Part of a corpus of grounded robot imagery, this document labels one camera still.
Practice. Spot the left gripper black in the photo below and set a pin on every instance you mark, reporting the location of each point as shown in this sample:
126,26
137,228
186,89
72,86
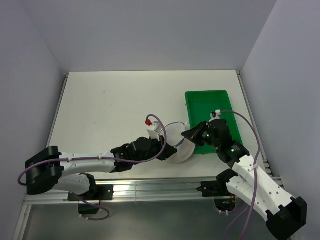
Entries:
168,152

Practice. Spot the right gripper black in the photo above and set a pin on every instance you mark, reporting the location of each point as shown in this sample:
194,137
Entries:
193,134

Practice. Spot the white mesh laundry bag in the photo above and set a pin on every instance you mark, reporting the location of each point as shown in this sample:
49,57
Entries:
184,147

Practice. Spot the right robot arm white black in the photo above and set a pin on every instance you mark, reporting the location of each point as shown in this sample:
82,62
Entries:
283,213

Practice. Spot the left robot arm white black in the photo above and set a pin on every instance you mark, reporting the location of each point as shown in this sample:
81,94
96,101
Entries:
51,169

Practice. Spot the green plastic tray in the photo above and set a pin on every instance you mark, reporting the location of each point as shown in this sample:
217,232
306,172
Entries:
200,104

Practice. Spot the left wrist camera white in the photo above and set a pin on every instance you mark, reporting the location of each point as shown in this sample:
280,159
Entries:
153,129

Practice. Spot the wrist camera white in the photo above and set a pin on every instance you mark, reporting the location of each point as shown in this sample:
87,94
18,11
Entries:
153,129
215,115

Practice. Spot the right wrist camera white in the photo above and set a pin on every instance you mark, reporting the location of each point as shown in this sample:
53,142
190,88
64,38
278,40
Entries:
215,115

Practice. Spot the aluminium mounting rail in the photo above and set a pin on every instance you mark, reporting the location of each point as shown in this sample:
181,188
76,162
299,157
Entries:
137,190

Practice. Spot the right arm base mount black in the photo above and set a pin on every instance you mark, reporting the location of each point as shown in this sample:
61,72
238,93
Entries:
220,188

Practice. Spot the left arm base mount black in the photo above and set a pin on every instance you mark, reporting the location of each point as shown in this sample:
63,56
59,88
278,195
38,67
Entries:
100,192

